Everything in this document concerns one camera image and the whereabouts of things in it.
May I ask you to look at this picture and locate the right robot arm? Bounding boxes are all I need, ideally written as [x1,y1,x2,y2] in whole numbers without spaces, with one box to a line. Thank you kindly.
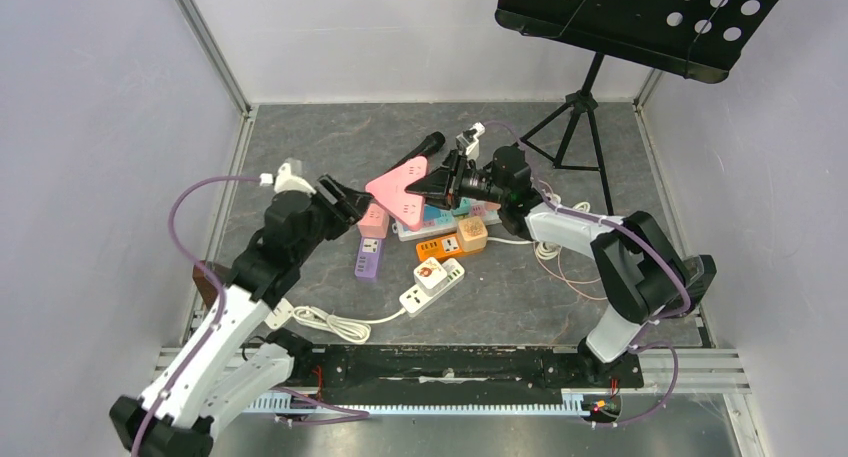
[406,146,693,385]

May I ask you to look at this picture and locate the white cube socket adapter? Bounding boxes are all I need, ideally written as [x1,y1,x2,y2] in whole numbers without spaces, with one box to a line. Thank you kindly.
[413,258,449,297]

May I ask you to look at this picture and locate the right metronome black base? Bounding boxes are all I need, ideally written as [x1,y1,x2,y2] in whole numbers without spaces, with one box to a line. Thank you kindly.
[683,254,717,315]

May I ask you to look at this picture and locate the white small power strip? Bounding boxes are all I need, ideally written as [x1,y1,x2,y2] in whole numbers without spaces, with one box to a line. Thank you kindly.
[399,257,465,317]

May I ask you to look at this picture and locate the white square adapter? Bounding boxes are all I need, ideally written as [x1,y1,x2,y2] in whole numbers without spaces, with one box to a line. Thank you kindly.
[264,298,294,330]

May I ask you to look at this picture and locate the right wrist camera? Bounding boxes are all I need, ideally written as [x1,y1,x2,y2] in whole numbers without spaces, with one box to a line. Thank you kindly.
[455,122,486,161]

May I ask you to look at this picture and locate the white cord small strip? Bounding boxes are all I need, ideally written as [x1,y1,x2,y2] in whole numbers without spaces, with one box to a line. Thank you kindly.
[292,306,407,345]

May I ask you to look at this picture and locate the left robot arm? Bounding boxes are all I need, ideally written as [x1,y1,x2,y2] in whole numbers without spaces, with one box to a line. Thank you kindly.
[109,173,373,456]

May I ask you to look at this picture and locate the purple power strip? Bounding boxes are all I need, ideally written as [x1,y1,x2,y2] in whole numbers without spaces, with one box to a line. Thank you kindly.
[354,237,384,282]

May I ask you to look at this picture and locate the black microphone orange end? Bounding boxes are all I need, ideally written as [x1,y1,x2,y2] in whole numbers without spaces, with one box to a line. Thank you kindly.
[389,131,446,171]

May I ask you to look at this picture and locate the teal usb charger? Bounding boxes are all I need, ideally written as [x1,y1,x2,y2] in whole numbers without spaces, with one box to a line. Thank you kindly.
[451,198,472,217]

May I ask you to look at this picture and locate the pink triangular socket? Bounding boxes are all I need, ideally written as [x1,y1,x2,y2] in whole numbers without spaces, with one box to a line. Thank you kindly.
[365,156,428,231]

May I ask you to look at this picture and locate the white multicolour power strip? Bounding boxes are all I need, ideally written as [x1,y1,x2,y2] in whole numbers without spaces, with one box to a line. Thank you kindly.
[391,200,501,242]

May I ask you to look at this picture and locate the thin pink usb cable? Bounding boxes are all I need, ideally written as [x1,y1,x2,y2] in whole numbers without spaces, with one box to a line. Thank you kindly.
[543,241,611,303]

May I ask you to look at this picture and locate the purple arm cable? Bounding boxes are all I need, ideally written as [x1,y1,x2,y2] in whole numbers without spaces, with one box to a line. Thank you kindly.
[130,174,372,457]
[483,120,694,429]

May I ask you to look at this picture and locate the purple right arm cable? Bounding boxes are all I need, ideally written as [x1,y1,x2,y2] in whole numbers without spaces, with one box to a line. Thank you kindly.
[483,120,694,429]

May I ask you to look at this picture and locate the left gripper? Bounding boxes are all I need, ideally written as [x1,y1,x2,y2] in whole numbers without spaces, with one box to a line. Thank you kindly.
[293,173,374,262]

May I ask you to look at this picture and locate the left metronome brown base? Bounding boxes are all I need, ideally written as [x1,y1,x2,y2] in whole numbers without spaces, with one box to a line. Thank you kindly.
[192,261,230,310]

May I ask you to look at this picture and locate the orange power strip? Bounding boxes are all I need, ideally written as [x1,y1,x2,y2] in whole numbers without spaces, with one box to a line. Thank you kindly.
[416,233,463,262]

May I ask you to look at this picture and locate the pink cube socket adapter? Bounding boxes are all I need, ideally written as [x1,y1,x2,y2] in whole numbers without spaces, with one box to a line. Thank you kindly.
[357,203,390,239]

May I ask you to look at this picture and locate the tan cube socket adapter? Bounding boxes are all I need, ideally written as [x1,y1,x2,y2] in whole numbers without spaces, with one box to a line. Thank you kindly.
[457,216,488,254]

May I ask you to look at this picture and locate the black music stand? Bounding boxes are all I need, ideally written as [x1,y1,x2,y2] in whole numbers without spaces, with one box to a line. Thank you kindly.
[495,0,779,213]

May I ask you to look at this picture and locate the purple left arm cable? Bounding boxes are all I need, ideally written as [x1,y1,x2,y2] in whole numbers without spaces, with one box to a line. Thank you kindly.
[130,174,372,457]

